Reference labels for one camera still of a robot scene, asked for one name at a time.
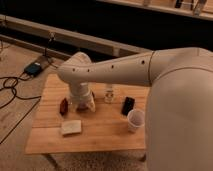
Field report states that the small brown object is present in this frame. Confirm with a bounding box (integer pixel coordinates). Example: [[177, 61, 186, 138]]
[[60, 98, 68, 116]]

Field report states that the black rectangular object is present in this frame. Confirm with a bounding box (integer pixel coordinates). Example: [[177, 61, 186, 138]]
[[121, 97, 135, 116]]

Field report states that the power adapter box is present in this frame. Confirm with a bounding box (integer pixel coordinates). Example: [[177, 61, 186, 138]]
[[24, 63, 42, 76]]

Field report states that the wooden table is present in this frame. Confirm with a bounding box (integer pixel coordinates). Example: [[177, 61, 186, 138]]
[[25, 74, 149, 154]]

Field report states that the dark ceramic bowl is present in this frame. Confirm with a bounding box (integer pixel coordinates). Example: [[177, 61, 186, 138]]
[[77, 104, 89, 111]]

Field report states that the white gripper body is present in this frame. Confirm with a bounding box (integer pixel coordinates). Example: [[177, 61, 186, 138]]
[[69, 83, 96, 112]]

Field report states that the black floor cable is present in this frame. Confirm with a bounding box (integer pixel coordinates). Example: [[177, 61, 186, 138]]
[[0, 54, 68, 145]]

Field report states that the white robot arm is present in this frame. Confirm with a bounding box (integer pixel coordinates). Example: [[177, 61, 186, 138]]
[[58, 48, 213, 171]]

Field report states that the beige sponge block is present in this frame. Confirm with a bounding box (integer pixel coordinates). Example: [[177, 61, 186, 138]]
[[61, 120, 82, 135]]

